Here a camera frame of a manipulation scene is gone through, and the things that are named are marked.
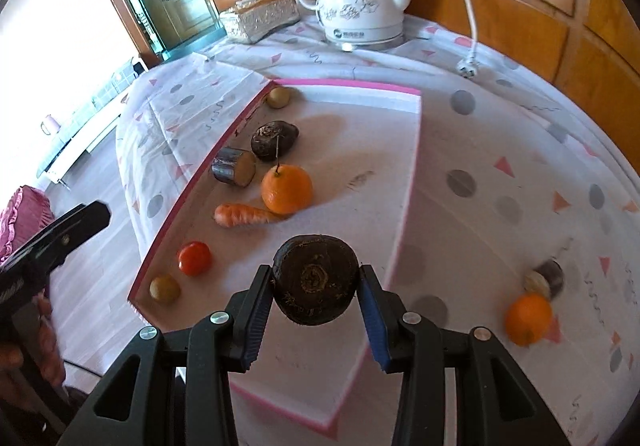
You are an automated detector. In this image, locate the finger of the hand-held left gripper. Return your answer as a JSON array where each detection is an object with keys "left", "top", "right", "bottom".
[{"left": 27, "top": 201, "right": 112, "bottom": 273}]

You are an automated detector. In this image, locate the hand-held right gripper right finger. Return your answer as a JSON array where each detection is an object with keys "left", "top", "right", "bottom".
[{"left": 357, "top": 265, "right": 571, "bottom": 446}]

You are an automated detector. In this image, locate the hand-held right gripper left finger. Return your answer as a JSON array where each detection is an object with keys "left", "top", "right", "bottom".
[{"left": 57, "top": 265, "right": 275, "bottom": 446}]

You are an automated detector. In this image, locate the large dark water chestnut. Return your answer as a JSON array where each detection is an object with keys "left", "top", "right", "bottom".
[{"left": 272, "top": 235, "right": 361, "bottom": 326}]

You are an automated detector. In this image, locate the small red tomato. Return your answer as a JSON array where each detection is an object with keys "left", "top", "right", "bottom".
[{"left": 178, "top": 241, "right": 212, "bottom": 276}]

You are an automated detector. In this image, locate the small yellow round fruit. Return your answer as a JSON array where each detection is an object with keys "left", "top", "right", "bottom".
[
  {"left": 264, "top": 86, "right": 292, "bottom": 110},
  {"left": 149, "top": 275, "right": 182, "bottom": 303}
]

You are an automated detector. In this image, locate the small carrot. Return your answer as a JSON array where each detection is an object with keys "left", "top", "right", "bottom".
[{"left": 214, "top": 203, "right": 291, "bottom": 228}]

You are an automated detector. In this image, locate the orange with long stem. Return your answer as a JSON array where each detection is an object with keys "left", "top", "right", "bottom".
[{"left": 261, "top": 139, "right": 314, "bottom": 215}]

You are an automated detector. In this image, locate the stemless orange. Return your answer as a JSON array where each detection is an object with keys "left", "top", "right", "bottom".
[{"left": 505, "top": 293, "right": 553, "bottom": 347}]

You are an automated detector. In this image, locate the dark-skinned sugarcane piece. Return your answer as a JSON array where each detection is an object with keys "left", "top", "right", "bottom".
[{"left": 523, "top": 259, "right": 565, "bottom": 301}]

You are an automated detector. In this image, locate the pink shallow box tray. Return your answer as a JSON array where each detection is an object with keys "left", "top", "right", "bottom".
[{"left": 127, "top": 79, "right": 423, "bottom": 439}]

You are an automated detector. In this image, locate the small dark water chestnut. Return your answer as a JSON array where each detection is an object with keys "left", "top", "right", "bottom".
[{"left": 250, "top": 120, "right": 300, "bottom": 162}]

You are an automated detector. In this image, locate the person's left hand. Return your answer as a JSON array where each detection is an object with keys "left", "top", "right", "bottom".
[{"left": 0, "top": 297, "right": 67, "bottom": 399}]

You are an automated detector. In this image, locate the pink ruffled cushion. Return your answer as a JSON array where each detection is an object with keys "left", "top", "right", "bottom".
[{"left": 0, "top": 185, "right": 56, "bottom": 263}]

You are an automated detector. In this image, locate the blue plaid sofa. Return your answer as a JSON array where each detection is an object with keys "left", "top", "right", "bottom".
[{"left": 35, "top": 69, "right": 143, "bottom": 184}]

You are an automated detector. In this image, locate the white patterned tablecloth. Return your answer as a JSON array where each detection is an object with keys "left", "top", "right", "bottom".
[{"left": 115, "top": 14, "right": 640, "bottom": 446}]

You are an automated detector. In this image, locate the wooden door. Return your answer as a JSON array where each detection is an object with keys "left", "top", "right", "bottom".
[{"left": 165, "top": 0, "right": 221, "bottom": 44}]

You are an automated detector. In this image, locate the silver embossed tissue box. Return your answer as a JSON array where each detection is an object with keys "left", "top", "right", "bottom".
[{"left": 219, "top": 0, "right": 301, "bottom": 44}]

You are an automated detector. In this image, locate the silver kettle base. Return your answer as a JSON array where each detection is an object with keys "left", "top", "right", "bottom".
[{"left": 325, "top": 26, "right": 405, "bottom": 52}]

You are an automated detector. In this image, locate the white power cord with plug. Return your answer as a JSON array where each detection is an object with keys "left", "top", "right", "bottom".
[{"left": 380, "top": 0, "right": 482, "bottom": 78}]

